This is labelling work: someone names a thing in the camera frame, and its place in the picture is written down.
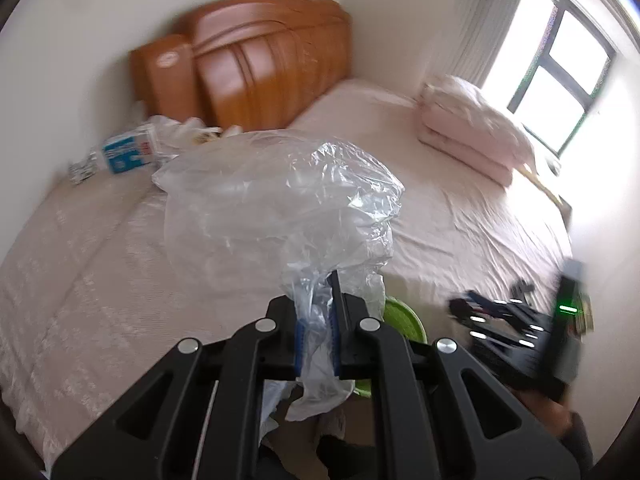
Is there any blue white tissue pack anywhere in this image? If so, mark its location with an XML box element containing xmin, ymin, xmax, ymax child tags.
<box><xmin>101</xmin><ymin>127</ymin><xmax>161</xmax><ymax>175</ymax></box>

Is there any person's right forearm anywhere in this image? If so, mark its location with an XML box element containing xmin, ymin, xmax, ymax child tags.
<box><xmin>517</xmin><ymin>389</ymin><xmax>596</xmax><ymax>467</ymax></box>

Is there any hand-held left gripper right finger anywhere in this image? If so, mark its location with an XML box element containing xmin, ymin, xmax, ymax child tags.
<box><xmin>330</xmin><ymin>270</ymin><xmax>584</xmax><ymax>480</ymax></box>

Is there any clear plastic bag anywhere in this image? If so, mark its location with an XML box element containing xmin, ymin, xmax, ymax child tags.
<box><xmin>152</xmin><ymin>130</ymin><xmax>406</xmax><ymax>424</ymax></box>

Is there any folded pink quilt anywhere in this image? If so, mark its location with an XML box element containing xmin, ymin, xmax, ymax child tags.
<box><xmin>417</xmin><ymin>91</ymin><xmax>516</xmax><ymax>187</ymax></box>

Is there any silver foil wrapper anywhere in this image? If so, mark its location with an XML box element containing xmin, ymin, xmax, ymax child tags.
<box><xmin>67</xmin><ymin>152</ymin><xmax>104</xmax><ymax>186</ymax></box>

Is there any wooden headboard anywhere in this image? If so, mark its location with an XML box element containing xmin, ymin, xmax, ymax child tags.
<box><xmin>128</xmin><ymin>0</ymin><xmax>354</xmax><ymax>134</ymax></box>

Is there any pleated curtain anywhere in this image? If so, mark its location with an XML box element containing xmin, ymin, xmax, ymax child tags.
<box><xmin>425</xmin><ymin>0</ymin><xmax>532</xmax><ymax>92</ymax></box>

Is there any bed with pink sheet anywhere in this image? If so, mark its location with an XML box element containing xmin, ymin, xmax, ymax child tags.
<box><xmin>289</xmin><ymin>77</ymin><xmax>577</xmax><ymax>323</ymax></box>

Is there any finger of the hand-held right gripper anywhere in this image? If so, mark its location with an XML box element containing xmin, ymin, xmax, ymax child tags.
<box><xmin>448</xmin><ymin>292</ymin><xmax>540</xmax><ymax>325</ymax></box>
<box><xmin>467</xmin><ymin>322</ymin><xmax>547</xmax><ymax>362</ymax></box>

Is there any dark framed window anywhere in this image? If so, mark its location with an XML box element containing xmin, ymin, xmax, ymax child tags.
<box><xmin>479</xmin><ymin>0</ymin><xmax>619</xmax><ymax>159</ymax></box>

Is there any green plastic basket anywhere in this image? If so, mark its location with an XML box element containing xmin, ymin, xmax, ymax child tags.
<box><xmin>352</xmin><ymin>295</ymin><xmax>427</xmax><ymax>399</ymax></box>

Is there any wooden bed side rail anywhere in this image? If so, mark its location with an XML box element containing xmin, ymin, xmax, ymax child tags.
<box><xmin>519</xmin><ymin>166</ymin><xmax>572</xmax><ymax>211</ymax></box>

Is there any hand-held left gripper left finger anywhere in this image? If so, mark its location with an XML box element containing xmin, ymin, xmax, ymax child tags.
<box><xmin>50</xmin><ymin>296</ymin><xmax>306</xmax><ymax>480</ymax></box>

